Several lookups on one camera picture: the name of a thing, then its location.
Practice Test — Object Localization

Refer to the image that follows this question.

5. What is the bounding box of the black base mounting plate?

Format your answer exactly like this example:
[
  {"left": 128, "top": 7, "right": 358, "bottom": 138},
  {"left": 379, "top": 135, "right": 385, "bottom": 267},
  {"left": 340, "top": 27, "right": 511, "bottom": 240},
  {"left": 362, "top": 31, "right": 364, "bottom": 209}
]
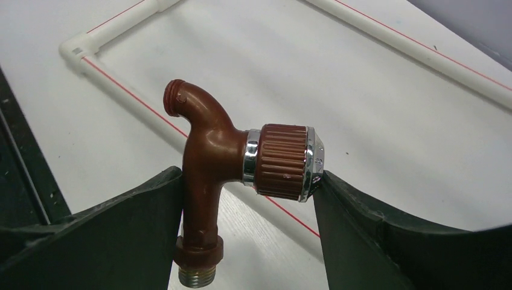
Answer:
[{"left": 1, "top": 74, "right": 71, "bottom": 228}]

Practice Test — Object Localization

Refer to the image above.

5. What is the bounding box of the white pipe frame with tees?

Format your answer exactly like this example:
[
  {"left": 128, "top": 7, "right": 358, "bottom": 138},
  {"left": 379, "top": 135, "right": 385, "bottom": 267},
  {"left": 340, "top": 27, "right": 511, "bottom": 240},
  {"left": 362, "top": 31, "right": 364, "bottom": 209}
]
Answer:
[{"left": 59, "top": 0, "right": 512, "bottom": 239}]

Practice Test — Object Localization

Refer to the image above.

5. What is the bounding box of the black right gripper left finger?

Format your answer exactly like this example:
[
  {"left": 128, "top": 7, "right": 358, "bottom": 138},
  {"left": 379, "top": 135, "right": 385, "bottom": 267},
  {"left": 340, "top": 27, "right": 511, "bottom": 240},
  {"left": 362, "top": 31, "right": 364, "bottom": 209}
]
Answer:
[{"left": 1, "top": 166, "right": 184, "bottom": 289}]

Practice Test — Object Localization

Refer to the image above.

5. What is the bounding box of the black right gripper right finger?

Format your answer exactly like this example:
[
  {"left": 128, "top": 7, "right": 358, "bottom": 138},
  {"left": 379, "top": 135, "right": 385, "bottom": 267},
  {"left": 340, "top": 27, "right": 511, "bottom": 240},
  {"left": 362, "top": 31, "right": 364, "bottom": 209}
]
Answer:
[{"left": 313, "top": 171, "right": 511, "bottom": 289}]

